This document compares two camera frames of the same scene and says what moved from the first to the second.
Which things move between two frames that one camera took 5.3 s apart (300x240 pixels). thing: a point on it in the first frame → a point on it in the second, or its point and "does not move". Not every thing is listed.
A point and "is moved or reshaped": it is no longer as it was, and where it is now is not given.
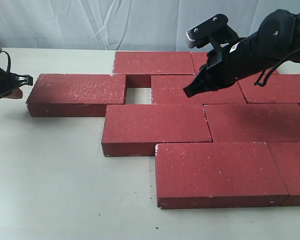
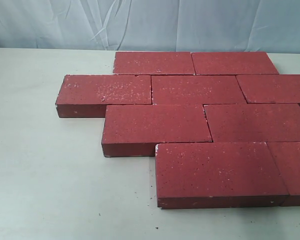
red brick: (292, 160) does not move
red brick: (134, 130) does not move
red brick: (75, 95) is moved or reshaped
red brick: (169, 89) does not move
